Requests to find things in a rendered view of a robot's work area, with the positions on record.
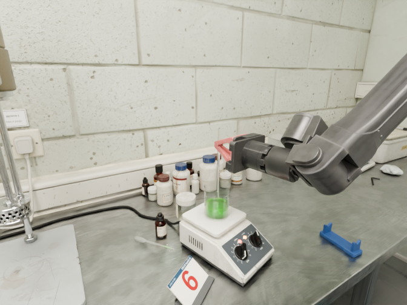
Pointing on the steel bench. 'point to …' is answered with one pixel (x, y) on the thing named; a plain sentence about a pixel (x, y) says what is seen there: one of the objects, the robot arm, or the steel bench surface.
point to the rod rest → (354, 250)
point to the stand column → (16, 189)
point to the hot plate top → (194, 216)
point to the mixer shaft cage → (19, 207)
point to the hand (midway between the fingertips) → (218, 144)
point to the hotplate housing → (203, 239)
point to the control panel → (257, 254)
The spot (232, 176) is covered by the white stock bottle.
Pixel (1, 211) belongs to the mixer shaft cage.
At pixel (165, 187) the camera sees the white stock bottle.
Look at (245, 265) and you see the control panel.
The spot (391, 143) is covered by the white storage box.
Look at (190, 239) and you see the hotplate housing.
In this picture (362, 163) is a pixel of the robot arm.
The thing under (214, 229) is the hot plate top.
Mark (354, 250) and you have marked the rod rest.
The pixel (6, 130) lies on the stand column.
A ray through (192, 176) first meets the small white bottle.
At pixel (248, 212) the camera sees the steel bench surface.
